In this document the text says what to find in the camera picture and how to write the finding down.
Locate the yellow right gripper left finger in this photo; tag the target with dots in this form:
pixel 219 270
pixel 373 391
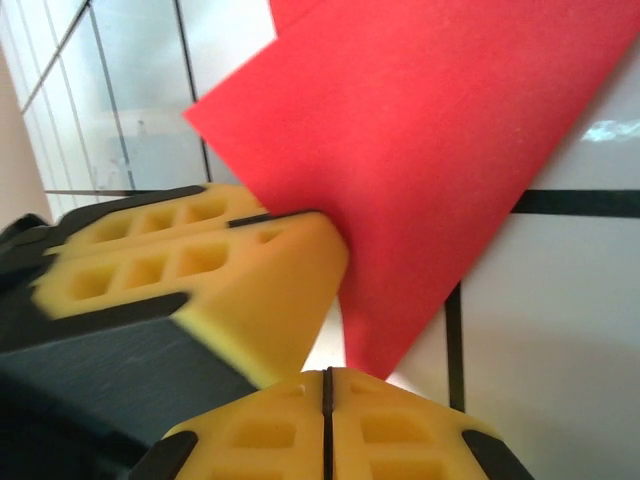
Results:
pixel 260 440

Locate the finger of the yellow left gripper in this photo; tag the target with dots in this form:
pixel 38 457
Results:
pixel 125 230
pixel 260 310

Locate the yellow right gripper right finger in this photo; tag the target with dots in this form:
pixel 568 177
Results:
pixel 410 445

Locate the red paper sheet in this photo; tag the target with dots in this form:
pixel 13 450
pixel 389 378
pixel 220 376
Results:
pixel 425 150

